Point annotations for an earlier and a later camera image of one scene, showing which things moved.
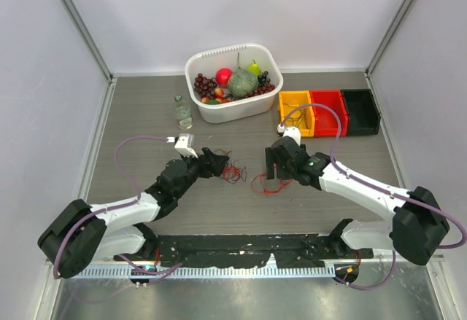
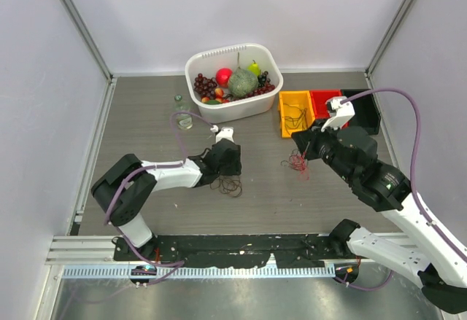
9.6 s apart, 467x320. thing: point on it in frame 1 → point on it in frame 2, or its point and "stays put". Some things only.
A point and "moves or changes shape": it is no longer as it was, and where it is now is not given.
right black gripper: (272, 157) → (306, 139)
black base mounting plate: (249, 250) stays put
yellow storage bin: (303, 118) stays put
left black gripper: (206, 163) → (236, 165)
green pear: (254, 68) stays put
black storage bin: (363, 117) stays put
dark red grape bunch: (205, 87) stays put
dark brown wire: (232, 164) moves or changes shape
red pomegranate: (222, 76) stays put
